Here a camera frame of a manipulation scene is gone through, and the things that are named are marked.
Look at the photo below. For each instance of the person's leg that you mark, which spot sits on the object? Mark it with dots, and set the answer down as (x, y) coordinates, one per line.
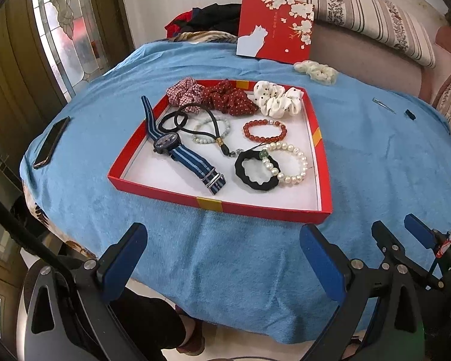
(146, 327)

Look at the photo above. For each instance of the red dotted scrunchie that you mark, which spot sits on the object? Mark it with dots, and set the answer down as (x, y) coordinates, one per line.
(229, 99)

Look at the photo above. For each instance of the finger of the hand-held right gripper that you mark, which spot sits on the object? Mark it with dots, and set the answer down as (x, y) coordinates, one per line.
(387, 242)
(417, 226)

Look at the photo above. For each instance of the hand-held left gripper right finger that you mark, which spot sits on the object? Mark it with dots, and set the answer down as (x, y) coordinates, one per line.
(319, 259)

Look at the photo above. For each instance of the red floral box lid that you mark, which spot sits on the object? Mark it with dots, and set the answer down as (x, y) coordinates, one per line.
(285, 37)

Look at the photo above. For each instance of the pink plaid scrunchie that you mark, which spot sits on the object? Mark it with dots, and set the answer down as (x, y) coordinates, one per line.
(184, 90)

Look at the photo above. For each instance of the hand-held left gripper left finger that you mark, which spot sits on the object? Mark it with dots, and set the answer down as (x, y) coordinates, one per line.
(124, 259)

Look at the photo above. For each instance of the red tray box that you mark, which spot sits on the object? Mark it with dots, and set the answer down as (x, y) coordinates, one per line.
(270, 200)

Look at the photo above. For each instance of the dark clothes pile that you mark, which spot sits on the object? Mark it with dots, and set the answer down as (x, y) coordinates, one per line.
(218, 15)

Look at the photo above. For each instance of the silver hair clip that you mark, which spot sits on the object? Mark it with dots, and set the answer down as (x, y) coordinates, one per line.
(383, 105)

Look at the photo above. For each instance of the black smartphone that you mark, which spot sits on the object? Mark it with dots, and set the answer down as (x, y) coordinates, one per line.
(52, 141)

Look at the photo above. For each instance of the wooden glass door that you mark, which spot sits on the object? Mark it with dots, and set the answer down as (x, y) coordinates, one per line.
(71, 26)

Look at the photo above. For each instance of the white dotted scrunchie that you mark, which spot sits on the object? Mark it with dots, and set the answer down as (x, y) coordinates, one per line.
(274, 99)

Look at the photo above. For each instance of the brown sofa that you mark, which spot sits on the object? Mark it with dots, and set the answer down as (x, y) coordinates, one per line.
(360, 52)

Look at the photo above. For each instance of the brown slipper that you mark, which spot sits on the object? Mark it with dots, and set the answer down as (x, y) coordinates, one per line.
(193, 342)

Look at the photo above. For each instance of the cream scrunchie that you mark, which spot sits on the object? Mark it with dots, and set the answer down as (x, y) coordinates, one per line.
(315, 70)

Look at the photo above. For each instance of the small black clip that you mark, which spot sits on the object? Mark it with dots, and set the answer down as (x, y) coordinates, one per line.
(410, 114)

